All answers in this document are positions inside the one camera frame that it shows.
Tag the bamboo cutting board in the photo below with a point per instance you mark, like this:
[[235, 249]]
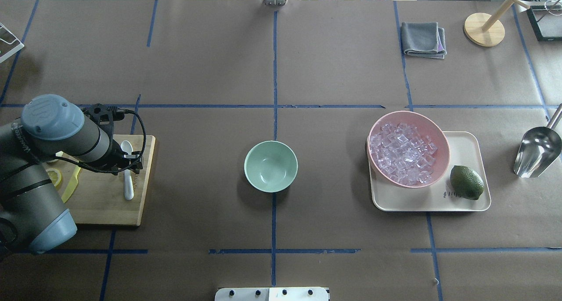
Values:
[[99, 198]]

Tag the yellow plastic knife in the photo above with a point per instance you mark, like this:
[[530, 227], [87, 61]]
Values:
[[70, 175]]

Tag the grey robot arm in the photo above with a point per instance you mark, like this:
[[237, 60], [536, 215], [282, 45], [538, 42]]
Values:
[[34, 217]]

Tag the folded grey cloth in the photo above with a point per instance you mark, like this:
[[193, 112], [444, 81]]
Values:
[[425, 39]]

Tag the pink bowl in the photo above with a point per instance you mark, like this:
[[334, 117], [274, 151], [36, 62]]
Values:
[[426, 127]]

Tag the pile of clear ice cubes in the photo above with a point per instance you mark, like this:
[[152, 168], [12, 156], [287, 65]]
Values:
[[402, 153]]

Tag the steel ice scoop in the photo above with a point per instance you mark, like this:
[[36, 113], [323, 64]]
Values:
[[539, 148]]

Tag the wooden stand with pole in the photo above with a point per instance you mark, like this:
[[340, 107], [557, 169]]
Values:
[[485, 29]]

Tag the white wire rack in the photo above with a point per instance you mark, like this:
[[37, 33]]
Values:
[[9, 43]]

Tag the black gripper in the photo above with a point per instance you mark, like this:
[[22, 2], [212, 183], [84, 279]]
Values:
[[117, 154]]

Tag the white plastic spoon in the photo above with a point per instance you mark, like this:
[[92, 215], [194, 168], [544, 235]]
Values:
[[128, 183]]

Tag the green lime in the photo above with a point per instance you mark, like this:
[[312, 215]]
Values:
[[466, 182]]

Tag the mint green bowl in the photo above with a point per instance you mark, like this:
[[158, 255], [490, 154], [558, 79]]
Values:
[[271, 166]]

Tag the cream plastic tray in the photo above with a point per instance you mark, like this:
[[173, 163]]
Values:
[[440, 196]]

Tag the black framed box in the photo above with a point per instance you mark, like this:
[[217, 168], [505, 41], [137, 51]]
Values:
[[546, 26]]

